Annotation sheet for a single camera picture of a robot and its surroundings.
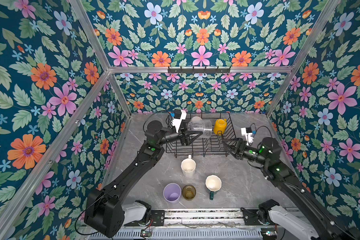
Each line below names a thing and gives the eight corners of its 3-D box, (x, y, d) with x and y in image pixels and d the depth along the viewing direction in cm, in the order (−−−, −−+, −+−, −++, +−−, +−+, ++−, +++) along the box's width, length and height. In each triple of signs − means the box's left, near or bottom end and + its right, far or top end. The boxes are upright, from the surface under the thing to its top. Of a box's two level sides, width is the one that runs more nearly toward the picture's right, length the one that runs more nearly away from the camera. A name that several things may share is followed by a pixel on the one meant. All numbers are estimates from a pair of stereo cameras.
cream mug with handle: (186, 180, 87) (186, 173, 79) (179, 170, 91) (177, 162, 83) (198, 172, 90) (198, 164, 82) (190, 162, 95) (190, 154, 87)
